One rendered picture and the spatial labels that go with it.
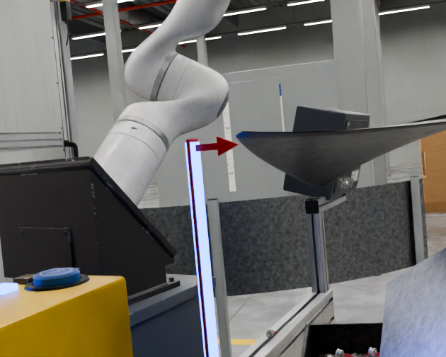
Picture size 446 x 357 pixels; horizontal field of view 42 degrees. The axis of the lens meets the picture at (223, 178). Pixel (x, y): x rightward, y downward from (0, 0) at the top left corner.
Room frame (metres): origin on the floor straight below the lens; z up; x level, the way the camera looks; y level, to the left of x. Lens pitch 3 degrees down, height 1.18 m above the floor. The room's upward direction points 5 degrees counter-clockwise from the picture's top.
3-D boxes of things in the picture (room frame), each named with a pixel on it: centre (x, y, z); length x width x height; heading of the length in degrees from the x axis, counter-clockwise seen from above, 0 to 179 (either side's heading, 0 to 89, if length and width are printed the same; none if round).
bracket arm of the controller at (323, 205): (1.30, -0.23, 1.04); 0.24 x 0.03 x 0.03; 154
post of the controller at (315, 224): (1.21, -0.18, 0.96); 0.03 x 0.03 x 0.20; 64
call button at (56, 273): (0.51, 0.15, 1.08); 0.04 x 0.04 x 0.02
